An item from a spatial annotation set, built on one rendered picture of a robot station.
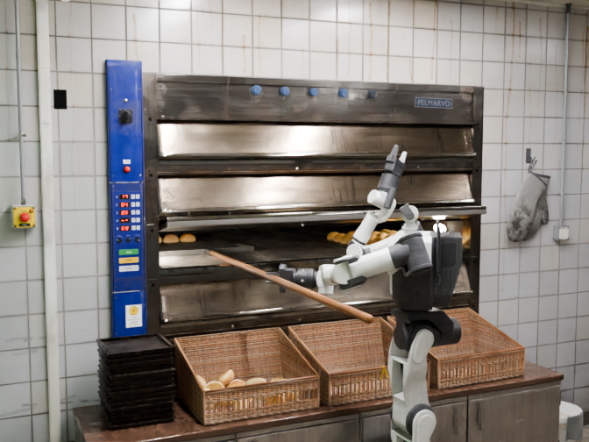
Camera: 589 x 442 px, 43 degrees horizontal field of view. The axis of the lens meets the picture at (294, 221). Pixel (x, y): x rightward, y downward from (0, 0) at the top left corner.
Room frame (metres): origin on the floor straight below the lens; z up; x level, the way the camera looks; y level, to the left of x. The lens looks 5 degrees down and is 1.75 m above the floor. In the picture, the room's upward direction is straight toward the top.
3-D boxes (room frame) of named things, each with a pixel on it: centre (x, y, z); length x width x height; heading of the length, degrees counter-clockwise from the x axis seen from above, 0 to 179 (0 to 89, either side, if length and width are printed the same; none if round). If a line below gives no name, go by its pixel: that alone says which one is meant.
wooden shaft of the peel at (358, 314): (3.18, 0.10, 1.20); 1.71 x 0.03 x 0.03; 24
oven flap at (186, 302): (3.86, -0.18, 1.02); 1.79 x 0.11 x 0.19; 114
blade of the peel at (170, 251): (4.20, 0.55, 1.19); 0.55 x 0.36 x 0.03; 114
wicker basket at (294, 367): (3.38, 0.23, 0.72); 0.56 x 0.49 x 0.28; 114
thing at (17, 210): (3.21, 1.17, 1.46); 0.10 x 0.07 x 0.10; 114
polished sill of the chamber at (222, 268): (3.88, -0.17, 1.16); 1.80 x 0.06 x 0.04; 114
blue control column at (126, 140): (4.28, 1.16, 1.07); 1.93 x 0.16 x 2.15; 24
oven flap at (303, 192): (3.86, -0.18, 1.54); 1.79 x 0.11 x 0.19; 114
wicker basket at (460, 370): (3.86, -0.85, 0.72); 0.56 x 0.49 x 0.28; 115
